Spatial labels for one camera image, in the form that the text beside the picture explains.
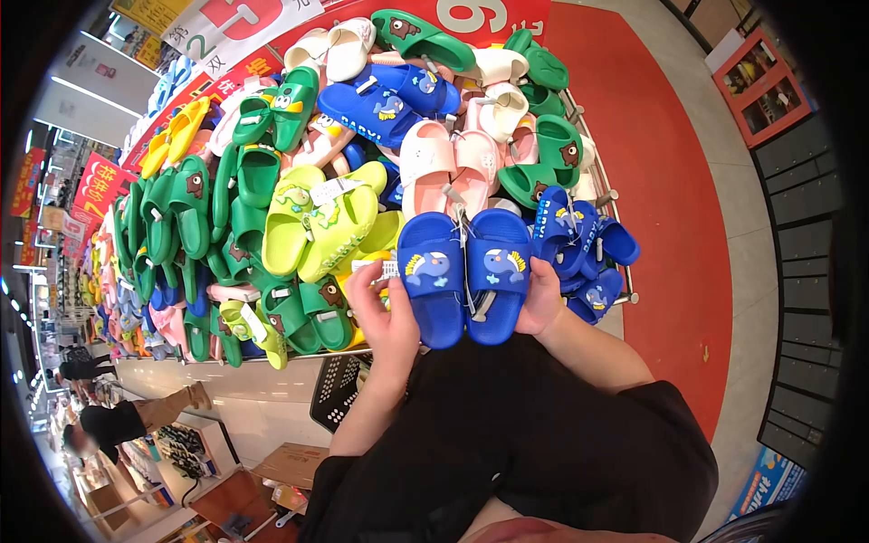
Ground metal display bin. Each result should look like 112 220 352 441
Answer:
177 88 640 371

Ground person's left thumb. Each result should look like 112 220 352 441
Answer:
392 275 420 323

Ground grey locker wall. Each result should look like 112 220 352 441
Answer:
752 112 846 471

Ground pile of colourful slippers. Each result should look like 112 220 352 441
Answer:
112 8 642 371

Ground person's body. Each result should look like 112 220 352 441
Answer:
297 333 721 543

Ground person's right thumb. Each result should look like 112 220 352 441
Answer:
527 257 554 300

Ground full shop shelf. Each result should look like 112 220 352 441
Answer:
68 421 240 543

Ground blue whale slipper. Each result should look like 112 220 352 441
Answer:
397 212 469 351
465 208 535 347

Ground white and red price sign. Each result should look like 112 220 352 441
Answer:
162 0 325 77

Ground red hanging banner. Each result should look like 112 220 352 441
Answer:
72 152 138 219

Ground person's left fingers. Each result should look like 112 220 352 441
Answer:
345 261 390 306

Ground blue poster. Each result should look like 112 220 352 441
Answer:
728 447 807 524

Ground person's right hand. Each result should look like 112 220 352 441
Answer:
516 257 568 338

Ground red display cabinet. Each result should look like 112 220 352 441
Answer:
711 27 813 149

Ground black shopping basket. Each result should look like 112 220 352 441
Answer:
310 353 372 435

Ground cardboard box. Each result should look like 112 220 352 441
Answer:
253 442 331 491

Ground person's left hand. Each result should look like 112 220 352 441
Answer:
345 261 422 381

